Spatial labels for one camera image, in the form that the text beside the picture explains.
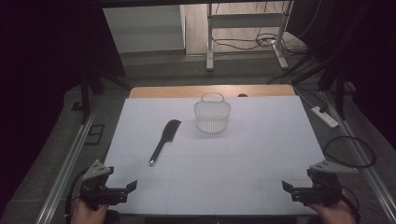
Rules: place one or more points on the person's left hand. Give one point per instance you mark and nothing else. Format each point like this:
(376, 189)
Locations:
(85, 215)

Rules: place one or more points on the white metal stand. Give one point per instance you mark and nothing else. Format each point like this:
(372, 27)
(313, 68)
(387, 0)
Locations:
(246, 20)

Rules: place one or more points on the grey cabinet panel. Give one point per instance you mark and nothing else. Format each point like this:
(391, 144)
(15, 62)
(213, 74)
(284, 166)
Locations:
(143, 29)

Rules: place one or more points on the black floor socket plate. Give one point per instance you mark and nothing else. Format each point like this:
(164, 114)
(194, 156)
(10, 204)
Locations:
(95, 134)

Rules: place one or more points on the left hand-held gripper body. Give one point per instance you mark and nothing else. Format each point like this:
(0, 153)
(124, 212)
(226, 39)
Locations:
(93, 190)

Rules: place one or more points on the white power strip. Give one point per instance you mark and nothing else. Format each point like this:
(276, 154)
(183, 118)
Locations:
(325, 117)

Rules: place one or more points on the white plastic basket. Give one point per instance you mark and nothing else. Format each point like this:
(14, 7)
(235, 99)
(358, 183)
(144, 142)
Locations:
(212, 116)

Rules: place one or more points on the black stand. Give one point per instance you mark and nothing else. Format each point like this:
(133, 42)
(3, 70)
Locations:
(339, 90)

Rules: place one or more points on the wooden table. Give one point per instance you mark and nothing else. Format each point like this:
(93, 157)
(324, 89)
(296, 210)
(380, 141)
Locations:
(174, 91)

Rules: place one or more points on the aluminium floor rail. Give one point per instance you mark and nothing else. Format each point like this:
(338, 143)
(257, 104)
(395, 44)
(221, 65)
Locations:
(361, 158)
(70, 165)

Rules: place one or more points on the white foam board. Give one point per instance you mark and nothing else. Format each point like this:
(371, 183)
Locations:
(233, 174)

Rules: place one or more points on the person's right hand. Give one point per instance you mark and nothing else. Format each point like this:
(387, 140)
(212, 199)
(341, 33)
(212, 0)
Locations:
(334, 214)

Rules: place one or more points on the black plug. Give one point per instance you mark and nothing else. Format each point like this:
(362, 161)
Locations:
(323, 109)

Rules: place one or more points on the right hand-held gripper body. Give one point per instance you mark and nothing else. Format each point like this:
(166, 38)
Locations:
(323, 188)

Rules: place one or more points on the black tripod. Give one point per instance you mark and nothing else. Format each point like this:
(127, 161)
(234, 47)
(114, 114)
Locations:
(85, 93)

